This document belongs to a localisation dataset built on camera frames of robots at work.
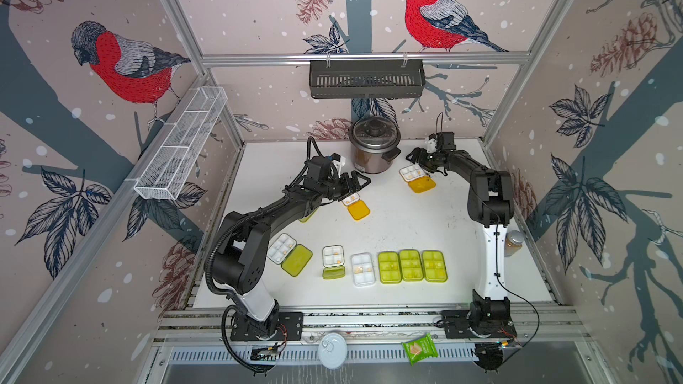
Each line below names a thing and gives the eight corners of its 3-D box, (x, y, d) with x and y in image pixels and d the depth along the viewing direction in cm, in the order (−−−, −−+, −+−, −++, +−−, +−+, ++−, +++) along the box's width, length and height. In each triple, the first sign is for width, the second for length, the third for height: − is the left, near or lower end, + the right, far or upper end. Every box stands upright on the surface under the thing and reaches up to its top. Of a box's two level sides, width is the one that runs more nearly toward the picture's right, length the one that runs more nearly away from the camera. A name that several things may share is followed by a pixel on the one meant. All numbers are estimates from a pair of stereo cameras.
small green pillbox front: (321, 282, 83) (320, 278, 80) (323, 247, 91) (322, 242, 87) (345, 282, 83) (345, 278, 80) (345, 247, 91) (345, 242, 87)
